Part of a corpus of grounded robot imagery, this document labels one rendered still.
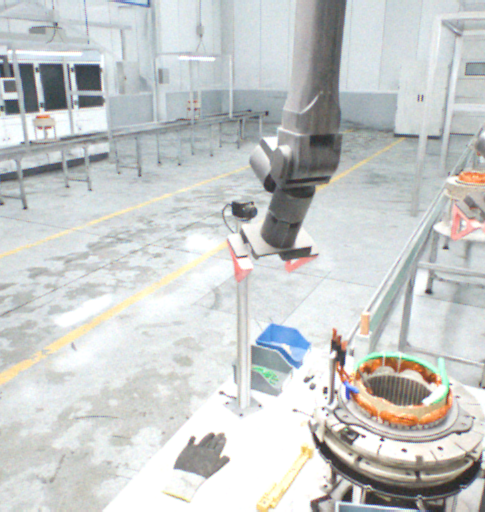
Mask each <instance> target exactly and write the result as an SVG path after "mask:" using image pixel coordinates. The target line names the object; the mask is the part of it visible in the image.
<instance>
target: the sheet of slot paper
mask: <svg viewBox="0 0 485 512"><path fill-rule="evenodd" d="M209 432H215V434H217V433H218V432H224V433H226V437H227V438H228V440H227V444H226V446H225V448H223V450H222V452H221V454H220V457H221V456H222V455H228V456H229V457H230V462H229V463H227V464H226V465H225V466H223V467H222V468H221V470H219V471H218V472H217V473H216V474H214V475H213V476H212V477H210V478H209V479H207V480H206V481H205V482H204V483H203V484H202V485H204V486H206V487H209V488H211V489H214V490H217V489H218V487H219V486H220V484H221V483H222V481H224V480H225V478H226V477H227V475H228V474H229V472H230V471H231V468H232V467H233V465H234V464H235V462H236V460H237V459H238V457H239V456H240V454H241V453H242V451H243V450H244V448H246V447H247V445H248V444H249V441H250V440H251V438H252V437H253V435H254V433H252V432H249V431H246V430H242V429H239V428H235V427H232V426H229V425H226V424H222V423H219V422H216V421H213V420H210V418H207V417H203V416H199V417H198V420H197V421H196V422H195V423H194V424H193V425H192V427H191V428H190V429H189V430H188V431H187V433H186V434H185V435H184V436H182V437H181V438H180V440H179V441H178V442H175V441H172V442H171V443H170V444H169V445H168V447H167V448H166V449H165V451H164V452H163V453H162V454H161V455H160V456H158V457H157V459H156V460H155V461H154V462H153V463H152V464H151V466H150V467H149V468H148V469H147V470H146V471H145V472H144V474H143V475H142V477H141V478H140V479H139V480H138V481H137V482H136V483H135V484H134V485H132V486H131V487H130V488H131V489H134V490H135V491H137V492H139V493H141V492H142V491H143V490H144V488H145V487H146V486H147V485H148V484H149V482H150V481H151V480H155V481H158V482H161V483H160V484H159V485H158V487H157V488H155V489H154V490H153V492H152V493H151V494H150V495H149V497H150V498H153V499H156V500H158V501H161V503H163V504H165V505H168V506H170V504H171V503H172V502H173V499H174V497H172V496H169V495H166V494H164V493H162V492H161V491H162V490H163V489H164V488H165V486H166V485H167V484H168V483H169V481H170V479H171V477H172V470H173V465H174V462H175V459H176V458H177V456H178V454H179V453H180V451H181V450H183V449H184V447H186V446H187V443H188V440H189V438H190V436H191V435H195V436H196V440H195V443H198V442H199V440H200V439H201V438H202V437H203V436H205V435H206V434H208V433H209Z"/></svg>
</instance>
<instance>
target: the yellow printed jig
mask: <svg viewBox="0 0 485 512"><path fill-rule="evenodd" d="M307 447H309V448H307ZM314 450H315V447H314V446H313V445H310V446H309V443H307V442H305V441H303V444H302V445H301V452H300V454H299V455H298V457H297V458H296V460H295V461H294V463H293V464H292V466H291V467H290V468H289V471H287V472H286V474H285V475H284V477H283V478H282V480H281V481H280V482H279V484H278V485H276V482H274V481H272V483H271V484H270V486H269V487H268V488H267V490H265V491H264V494H263V493H262V495H261V497H260V498H259V500H258V501H257V503H256V509H257V510H259V511H261V512H268V511H269V510H270V508H272V509H274V510H275V508H276V507H277V505H278V504H279V502H280V501H281V499H282V498H283V495H284V494H285V492H286V491H287V489H289V488H290V486H291V485H292V483H293V482H294V480H295V479H296V477H297V476H298V474H299V473H300V471H301V468H302V467H303V465H304V464H305V462H306V461H307V459H311V460H312V459H313V457H314Z"/></svg>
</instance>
